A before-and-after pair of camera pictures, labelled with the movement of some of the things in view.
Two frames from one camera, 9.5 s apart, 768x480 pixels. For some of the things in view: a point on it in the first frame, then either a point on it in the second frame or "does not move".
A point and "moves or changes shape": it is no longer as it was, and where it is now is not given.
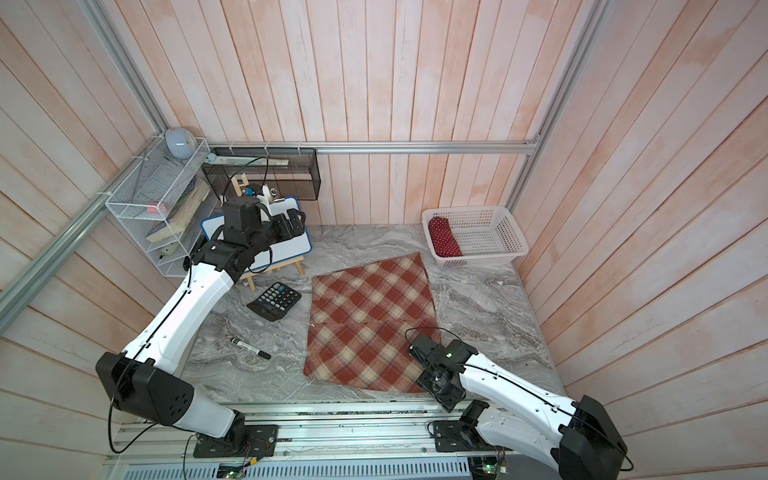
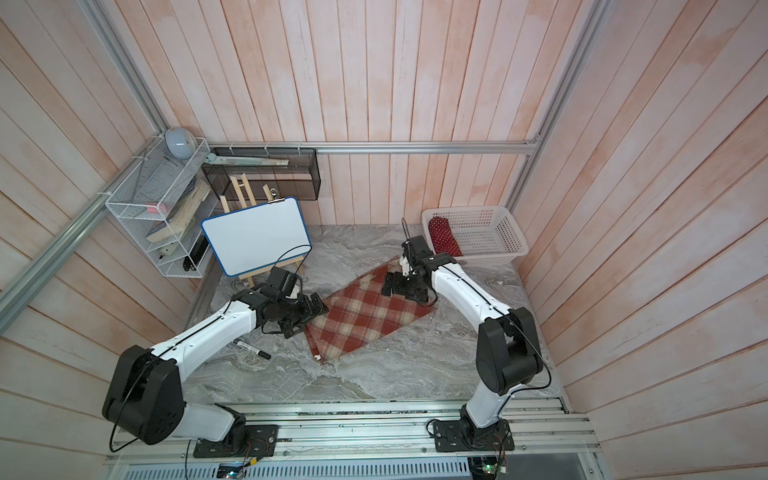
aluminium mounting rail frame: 339,432 does not move
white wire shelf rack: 168,189 does not move
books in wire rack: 182,211 does not move
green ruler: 244,161 does not move
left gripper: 298,227 -> 308,313
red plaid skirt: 362,322 moves or changes shape
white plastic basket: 487,235 does not move
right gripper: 445,399 -> 398,289
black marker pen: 251,348 does not move
